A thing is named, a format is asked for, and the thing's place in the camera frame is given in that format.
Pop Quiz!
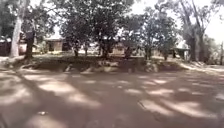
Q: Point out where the row of trees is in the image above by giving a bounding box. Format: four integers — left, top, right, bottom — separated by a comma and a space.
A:
0, 0, 224, 66

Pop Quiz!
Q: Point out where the raised earth bank with grass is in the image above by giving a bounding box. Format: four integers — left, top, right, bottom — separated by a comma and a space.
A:
0, 53, 224, 74

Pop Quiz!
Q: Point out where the brown building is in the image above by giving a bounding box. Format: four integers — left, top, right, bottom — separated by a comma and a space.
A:
44, 35, 72, 53

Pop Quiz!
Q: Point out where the pale tree trunk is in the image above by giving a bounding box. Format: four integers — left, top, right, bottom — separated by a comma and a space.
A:
8, 0, 29, 59

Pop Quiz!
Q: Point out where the low building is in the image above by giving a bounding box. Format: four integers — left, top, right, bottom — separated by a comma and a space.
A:
109, 42, 128, 56

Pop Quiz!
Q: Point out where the small shelter with pale roof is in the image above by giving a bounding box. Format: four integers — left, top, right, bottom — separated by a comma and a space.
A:
172, 39, 191, 61

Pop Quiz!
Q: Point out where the brown dirt road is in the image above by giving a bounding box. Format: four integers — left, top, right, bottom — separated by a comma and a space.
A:
0, 65, 224, 128

